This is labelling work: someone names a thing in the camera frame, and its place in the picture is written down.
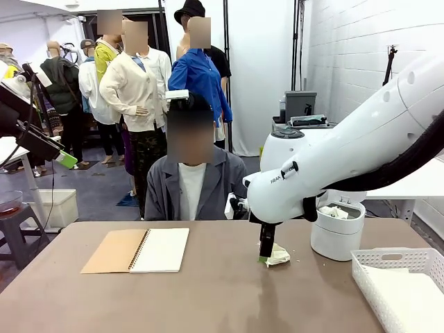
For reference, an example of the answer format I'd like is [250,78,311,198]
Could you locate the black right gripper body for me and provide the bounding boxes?
[248,212,279,228]

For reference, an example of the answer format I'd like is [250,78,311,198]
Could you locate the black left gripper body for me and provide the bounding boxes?
[0,85,38,138]

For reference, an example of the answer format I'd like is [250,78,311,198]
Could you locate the spiral notebook with brown cover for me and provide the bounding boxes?
[80,227,191,275]

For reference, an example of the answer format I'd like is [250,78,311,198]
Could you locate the small white table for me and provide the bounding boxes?
[0,135,62,233]

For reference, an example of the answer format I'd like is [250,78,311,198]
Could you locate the grey-bearded mannequin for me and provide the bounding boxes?
[0,42,22,79]

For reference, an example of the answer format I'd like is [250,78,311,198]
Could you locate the mannequin in dark green jacket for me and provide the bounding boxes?
[39,40,85,168]

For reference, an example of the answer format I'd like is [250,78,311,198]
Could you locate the glass bowl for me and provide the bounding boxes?
[0,189,24,214]

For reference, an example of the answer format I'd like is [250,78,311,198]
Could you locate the white trash bin with lid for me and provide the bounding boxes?
[309,189,367,262]

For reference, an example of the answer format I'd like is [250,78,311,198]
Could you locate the white storage box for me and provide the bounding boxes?
[26,189,79,229]

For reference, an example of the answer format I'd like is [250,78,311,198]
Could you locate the crumpled paper inside bin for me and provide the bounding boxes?
[318,204,350,220]

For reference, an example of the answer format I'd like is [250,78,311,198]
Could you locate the mannequin in white shirt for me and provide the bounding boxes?
[78,38,124,164]

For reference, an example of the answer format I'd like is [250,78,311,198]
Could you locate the grey stool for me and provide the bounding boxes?
[0,203,50,271]

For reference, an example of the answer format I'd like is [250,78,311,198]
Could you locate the person's grey jacket torso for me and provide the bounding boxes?
[144,145,248,222]

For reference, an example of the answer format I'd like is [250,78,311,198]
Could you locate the white side table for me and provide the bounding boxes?
[271,116,338,133]

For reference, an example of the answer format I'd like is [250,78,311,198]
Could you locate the white perforated plastic basket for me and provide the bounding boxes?
[350,246,444,333]

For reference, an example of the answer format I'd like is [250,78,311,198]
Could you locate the mannequin in cream jacket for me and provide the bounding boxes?
[99,20,174,221]

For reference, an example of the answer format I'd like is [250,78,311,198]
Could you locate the grey tray with teal contents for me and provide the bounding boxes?
[289,114,329,128]

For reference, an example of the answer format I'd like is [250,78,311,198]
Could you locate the grey box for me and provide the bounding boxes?
[283,90,318,123]

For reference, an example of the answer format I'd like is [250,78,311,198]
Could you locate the black cap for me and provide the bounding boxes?
[167,91,213,114]

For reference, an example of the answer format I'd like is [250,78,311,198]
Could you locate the flat white paper stack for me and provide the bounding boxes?
[360,266,444,333]

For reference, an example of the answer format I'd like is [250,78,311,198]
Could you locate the mannequin in blue shirt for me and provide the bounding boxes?
[167,15,234,148]

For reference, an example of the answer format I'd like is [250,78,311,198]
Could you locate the large white table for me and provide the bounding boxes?
[299,127,444,223]

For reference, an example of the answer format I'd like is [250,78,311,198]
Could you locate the mannequin in black t-shirt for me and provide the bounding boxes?
[204,44,232,146]

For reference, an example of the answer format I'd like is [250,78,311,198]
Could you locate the black light stand pole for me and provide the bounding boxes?
[291,0,307,92]
[223,0,232,155]

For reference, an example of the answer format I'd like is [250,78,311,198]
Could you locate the black bucket hat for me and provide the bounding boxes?
[173,0,207,26]

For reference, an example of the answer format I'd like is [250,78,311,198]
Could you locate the black tripod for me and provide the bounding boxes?
[382,44,400,87]

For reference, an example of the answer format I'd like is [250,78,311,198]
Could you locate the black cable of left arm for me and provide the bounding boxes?
[0,73,39,168]

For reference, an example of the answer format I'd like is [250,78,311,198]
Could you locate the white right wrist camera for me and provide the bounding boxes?
[224,194,250,221]

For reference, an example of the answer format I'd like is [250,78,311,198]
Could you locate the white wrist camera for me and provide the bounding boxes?
[224,194,250,221]
[21,62,52,87]

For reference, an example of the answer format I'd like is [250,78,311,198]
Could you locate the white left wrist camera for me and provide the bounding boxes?
[21,62,52,87]

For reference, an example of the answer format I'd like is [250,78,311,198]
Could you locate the white head-mounted camera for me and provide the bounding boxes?
[164,89,190,101]

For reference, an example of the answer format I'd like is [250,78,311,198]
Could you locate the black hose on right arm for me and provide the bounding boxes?
[301,110,444,223]

